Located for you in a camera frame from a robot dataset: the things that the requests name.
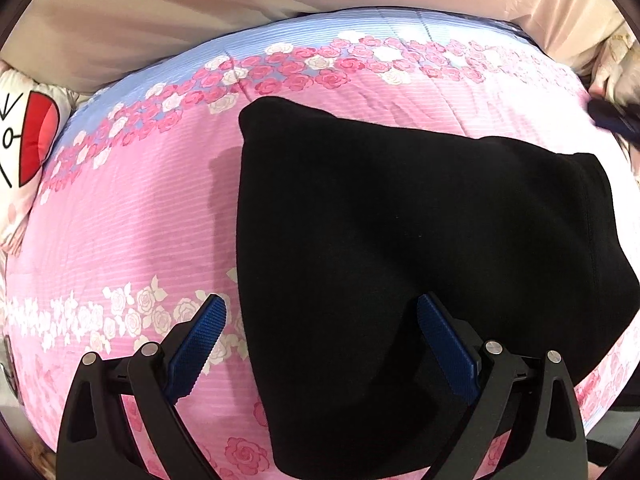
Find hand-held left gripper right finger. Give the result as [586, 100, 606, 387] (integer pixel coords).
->
[416, 292, 587, 480]

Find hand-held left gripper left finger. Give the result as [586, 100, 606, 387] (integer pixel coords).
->
[57, 294, 228, 480]

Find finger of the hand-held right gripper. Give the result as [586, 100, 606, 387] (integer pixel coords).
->
[585, 97, 640, 142]

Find black pants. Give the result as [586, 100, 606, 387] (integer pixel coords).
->
[235, 96, 640, 480]

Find pale floral blanket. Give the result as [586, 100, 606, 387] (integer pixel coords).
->
[587, 30, 640, 111]

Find pink rose print quilt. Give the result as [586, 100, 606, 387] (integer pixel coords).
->
[0, 6, 640, 480]

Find white cartoon face pillow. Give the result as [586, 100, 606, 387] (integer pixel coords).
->
[0, 67, 76, 256]

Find beige cloth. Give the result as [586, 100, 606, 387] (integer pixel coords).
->
[0, 0, 628, 106]

